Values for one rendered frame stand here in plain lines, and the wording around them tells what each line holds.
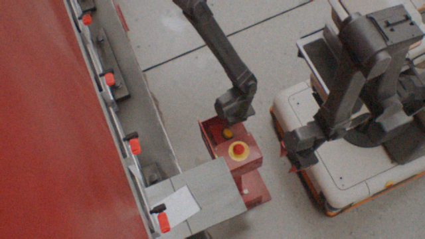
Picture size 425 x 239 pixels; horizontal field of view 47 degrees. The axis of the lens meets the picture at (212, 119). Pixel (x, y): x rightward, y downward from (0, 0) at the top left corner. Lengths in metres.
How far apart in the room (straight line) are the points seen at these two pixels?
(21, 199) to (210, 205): 1.07
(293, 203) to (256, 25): 1.05
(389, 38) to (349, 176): 1.36
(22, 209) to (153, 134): 1.28
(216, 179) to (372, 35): 0.71
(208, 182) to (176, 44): 1.50
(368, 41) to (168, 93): 1.87
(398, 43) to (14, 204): 0.74
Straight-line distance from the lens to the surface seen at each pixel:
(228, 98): 1.50
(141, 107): 1.69
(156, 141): 1.63
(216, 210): 1.42
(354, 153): 2.27
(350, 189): 2.22
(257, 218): 2.43
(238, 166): 1.68
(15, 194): 0.38
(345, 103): 1.13
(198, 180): 1.44
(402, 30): 0.96
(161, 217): 1.13
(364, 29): 0.93
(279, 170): 2.49
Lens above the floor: 2.39
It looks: 67 degrees down
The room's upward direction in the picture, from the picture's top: 10 degrees counter-clockwise
